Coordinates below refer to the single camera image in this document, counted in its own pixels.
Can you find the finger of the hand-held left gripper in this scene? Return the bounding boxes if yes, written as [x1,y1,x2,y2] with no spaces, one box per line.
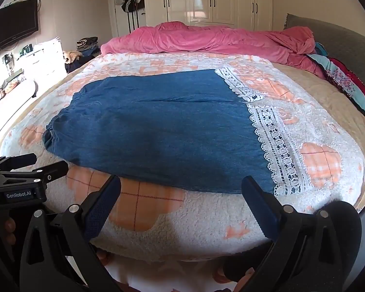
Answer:
[0,154,37,174]
[0,160,69,187]

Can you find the blue pants with lace trim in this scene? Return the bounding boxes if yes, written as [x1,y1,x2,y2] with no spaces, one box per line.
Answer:
[43,66,314,196]

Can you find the black television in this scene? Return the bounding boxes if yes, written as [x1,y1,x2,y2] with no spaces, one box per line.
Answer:
[0,0,39,56]

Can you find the cream wardrobe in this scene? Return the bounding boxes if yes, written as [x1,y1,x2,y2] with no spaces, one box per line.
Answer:
[142,0,274,31]

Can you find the white door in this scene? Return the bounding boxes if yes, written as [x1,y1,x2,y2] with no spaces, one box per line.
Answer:
[107,0,147,38]

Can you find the beige bed sheet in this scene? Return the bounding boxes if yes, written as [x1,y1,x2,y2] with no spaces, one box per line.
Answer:
[272,62,365,212]

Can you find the person's left hand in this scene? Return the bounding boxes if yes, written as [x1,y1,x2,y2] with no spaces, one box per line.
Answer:
[4,217,18,244]

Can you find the white and orange printed blanket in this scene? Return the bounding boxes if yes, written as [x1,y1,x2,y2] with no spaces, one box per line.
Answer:
[0,53,365,262]

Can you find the colourful floral pillow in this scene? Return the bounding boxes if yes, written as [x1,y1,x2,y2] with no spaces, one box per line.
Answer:
[306,43,365,117]

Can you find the pile of dark clothes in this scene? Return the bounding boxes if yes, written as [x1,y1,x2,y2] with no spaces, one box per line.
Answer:
[63,36,100,74]

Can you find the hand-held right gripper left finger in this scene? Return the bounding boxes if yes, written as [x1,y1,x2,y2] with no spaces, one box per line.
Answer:
[20,175,122,292]

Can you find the pink duvet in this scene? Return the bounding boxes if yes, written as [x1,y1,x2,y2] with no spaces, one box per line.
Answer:
[100,21,326,78]

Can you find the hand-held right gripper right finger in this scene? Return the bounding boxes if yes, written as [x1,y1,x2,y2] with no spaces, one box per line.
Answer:
[237,175,345,292]

